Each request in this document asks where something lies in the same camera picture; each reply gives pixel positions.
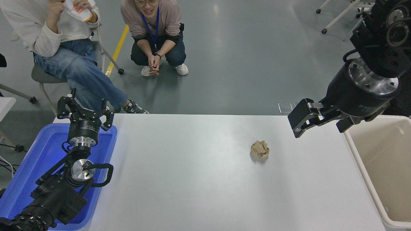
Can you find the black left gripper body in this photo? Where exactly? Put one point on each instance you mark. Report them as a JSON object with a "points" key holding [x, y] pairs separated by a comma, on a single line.
{"points": [[83, 128]]}

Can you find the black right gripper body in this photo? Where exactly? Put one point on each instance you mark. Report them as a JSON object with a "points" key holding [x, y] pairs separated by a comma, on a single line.
{"points": [[350, 99]]}

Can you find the tan paper ball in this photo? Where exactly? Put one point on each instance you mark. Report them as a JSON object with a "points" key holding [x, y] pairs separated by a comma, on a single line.
{"points": [[260, 149]]}

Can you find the white food wrapper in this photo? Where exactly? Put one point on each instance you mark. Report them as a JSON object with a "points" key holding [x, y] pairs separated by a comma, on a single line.
{"points": [[77, 13]]}

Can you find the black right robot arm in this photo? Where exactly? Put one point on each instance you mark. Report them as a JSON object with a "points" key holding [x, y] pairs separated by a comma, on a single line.
{"points": [[382, 32]]}

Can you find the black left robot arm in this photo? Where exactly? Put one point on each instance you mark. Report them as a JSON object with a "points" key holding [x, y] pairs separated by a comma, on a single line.
{"points": [[54, 199]]}

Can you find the crouching person's right hand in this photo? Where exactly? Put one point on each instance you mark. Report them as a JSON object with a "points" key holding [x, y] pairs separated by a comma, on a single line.
{"points": [[151, 64]]}

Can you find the crouching person's left hand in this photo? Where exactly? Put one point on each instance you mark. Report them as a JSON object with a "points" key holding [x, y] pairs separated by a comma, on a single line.
{"points": [[157, 64]]}

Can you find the seated person's right hand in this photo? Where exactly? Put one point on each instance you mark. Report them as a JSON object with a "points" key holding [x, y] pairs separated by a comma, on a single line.
{"points": [[54, 11]]}

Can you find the seated person's left hand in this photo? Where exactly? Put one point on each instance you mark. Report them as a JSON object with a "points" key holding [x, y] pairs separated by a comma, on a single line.
{"points": [[84, 4]]}

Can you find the clear floor plate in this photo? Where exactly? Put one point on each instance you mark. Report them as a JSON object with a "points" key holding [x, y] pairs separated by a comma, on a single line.
{"points": [[284, 108]]}

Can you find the grey caster leg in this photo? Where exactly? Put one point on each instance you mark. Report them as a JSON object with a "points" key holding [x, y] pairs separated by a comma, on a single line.
{"points": [[32, 99]]}

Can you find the seated person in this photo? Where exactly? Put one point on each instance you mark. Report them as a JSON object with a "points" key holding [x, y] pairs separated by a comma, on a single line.
{"points": [[80, 73]]}

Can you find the grey wheeled chair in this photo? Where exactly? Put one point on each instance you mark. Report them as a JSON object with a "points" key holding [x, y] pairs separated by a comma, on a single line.
{"points": [[41, 77]]}

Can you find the large pale bin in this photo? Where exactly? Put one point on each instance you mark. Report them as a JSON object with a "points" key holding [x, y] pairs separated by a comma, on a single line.
{"points": [[379, 154]]}

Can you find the blue plastic tray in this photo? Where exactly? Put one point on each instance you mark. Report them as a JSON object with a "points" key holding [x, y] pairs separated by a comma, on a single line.
{"points": [[41, 154]]}

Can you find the black object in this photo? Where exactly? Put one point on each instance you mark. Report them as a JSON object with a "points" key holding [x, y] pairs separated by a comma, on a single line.
{"points": [[2, 61]]}

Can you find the crouching person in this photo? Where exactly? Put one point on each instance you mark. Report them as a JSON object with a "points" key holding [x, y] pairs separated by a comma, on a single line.
{"points": [[160, 22]]}

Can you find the white wheeled frame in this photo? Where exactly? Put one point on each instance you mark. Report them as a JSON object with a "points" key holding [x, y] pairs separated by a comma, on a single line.
{"points": [[337, 18]]}

